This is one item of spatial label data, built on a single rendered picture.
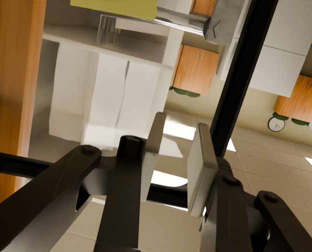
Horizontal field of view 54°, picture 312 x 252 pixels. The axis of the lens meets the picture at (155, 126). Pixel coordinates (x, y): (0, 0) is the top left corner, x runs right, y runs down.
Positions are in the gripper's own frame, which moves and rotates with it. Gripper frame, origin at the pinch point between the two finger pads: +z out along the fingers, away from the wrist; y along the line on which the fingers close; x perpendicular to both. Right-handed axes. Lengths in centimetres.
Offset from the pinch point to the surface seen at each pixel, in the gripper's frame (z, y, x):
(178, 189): 12.3, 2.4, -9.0
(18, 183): 16.1, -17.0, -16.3
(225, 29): 10.4, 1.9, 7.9
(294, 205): 274, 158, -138
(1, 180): 15.2, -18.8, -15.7
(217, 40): 10.7, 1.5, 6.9
